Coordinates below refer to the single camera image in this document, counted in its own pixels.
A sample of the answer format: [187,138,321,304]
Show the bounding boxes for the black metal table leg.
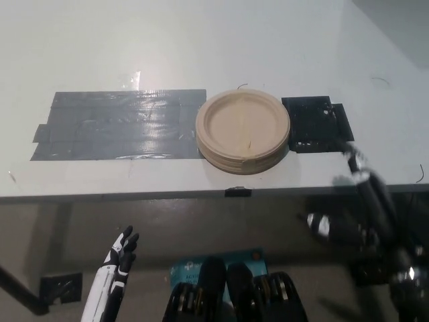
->
[0,266,46,316]

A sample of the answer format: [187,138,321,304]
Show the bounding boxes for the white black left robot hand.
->
[80,225,140,322]

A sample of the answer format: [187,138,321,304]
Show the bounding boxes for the clear tape patch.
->
[115,68,141,92]

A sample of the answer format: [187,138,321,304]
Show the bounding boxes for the grey duct tape patch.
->
[29,89,207,162]

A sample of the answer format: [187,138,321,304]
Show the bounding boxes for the black tape patch on table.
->
[280,95,355,154]

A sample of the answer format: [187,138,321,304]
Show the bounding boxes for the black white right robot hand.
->
[306,139,403,256]

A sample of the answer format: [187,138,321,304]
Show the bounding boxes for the blue packet on floor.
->
[169,247,269,303]

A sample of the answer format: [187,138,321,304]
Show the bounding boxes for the beige paper plate stack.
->
[195,89,291,175]

